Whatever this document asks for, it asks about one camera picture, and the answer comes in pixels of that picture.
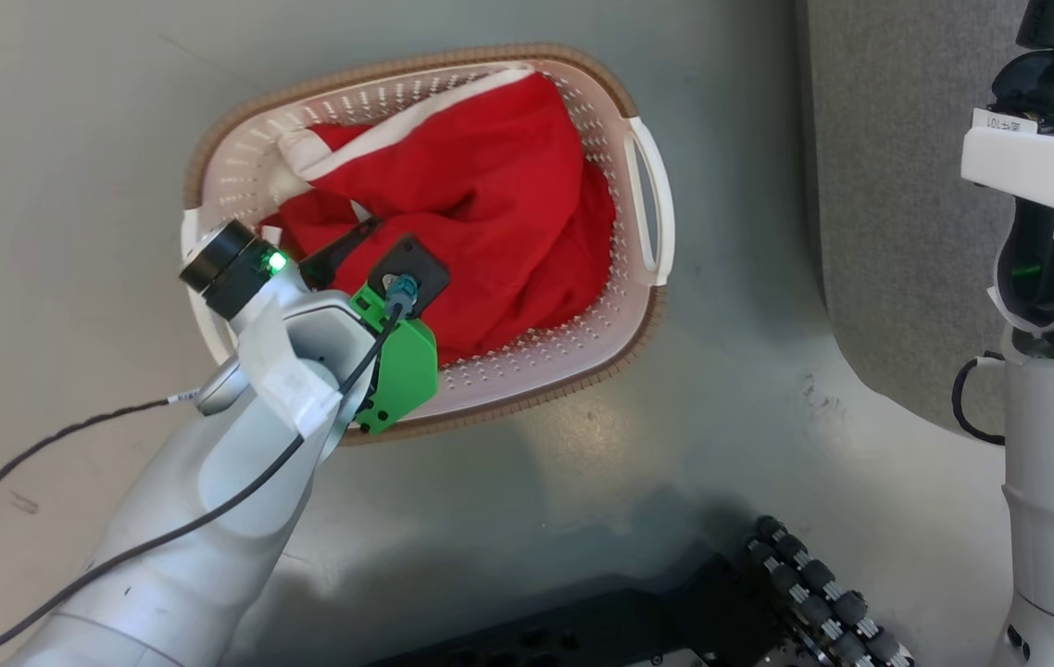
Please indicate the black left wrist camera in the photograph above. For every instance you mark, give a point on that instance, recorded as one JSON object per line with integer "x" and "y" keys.
{"x": 425, "y": 264}

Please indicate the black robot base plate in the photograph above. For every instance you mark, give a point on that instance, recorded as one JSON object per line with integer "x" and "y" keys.
{"x": 583, "y": 630}

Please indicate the white tape flag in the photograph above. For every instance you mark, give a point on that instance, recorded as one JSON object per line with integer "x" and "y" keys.
{"x": 291, "y": 380}

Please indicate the white perforated laundry basket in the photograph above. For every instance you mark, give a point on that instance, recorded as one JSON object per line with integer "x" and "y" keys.
{"x": 527, "y": 371}

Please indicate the grey fabric sofa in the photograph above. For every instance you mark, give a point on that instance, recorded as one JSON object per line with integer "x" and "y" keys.
{"x": 897, "y": 232}

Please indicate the red garment with white trim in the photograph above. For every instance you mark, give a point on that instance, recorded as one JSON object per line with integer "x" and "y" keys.
{"x": 490, "y": 185}

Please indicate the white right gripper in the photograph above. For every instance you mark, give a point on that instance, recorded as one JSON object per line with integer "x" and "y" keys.
{"x": 1046, "y": 167}

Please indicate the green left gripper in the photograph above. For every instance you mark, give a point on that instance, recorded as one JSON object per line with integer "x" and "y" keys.
{"x": 407, "y": 371}

